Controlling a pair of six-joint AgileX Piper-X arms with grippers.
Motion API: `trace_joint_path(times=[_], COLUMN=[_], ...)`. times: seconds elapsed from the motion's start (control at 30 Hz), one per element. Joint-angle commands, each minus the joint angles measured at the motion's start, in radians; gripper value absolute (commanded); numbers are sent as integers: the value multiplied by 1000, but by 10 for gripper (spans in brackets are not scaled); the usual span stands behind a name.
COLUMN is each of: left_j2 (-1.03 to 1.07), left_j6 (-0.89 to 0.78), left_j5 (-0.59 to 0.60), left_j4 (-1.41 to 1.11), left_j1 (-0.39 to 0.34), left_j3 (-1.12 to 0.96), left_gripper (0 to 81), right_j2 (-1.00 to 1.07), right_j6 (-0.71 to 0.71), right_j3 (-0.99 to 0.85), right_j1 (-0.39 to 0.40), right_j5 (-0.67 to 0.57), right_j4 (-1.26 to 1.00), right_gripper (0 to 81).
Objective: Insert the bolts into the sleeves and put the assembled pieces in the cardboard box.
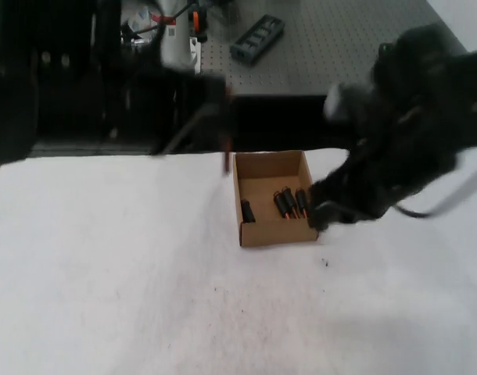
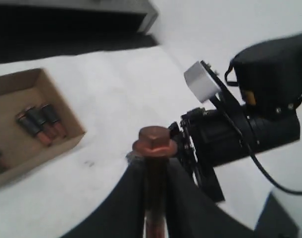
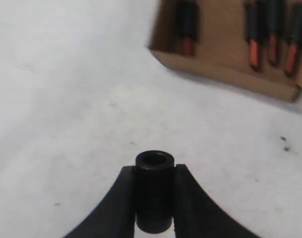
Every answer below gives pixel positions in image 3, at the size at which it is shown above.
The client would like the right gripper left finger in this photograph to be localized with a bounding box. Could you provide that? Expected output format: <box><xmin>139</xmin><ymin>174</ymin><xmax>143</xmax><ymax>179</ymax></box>
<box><xmin>62</xmin><ymin>165</ymin><xmax>137</xmax><ymax>238</ymax></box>

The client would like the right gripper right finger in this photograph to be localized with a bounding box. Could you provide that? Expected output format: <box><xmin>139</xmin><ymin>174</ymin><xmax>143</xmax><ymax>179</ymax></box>
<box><xmin>172</xmin><ymin>163</ymin><xmax>262</xmax><ymax>238</ymax></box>

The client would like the black cylindrical sleeve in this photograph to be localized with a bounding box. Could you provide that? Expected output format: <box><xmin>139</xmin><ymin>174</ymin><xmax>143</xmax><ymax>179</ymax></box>
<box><xmin>134</xmin><ymin>150</ymin><xmax>177</xmax><ymax>234</ymax></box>

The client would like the cardboard box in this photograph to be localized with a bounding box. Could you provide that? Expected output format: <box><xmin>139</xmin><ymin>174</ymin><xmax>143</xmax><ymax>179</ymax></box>
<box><xmin>148</xmin><ymin>0</ymin><xmax>302</xmax><ymax>103</ymax></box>

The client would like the black sleeve with orange bolt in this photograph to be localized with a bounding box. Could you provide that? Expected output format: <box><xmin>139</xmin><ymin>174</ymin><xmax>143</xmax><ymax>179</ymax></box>
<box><xmin>281</xmin><ymin>2</ymin><xmax>302</xmax><ymax>77</ymax></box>
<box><xmin>266</xmin><ymin>0</ymin><xmax>287</xmax><ymax>67</ymax></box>
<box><xmin>244</xmin><ymin>0</ymin><xmax>268</xmax><ymax>72</ymax></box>
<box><xmin>174</xmin><ymin>0</ymin><xmax>200</xmax><ymax>57</ymax></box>

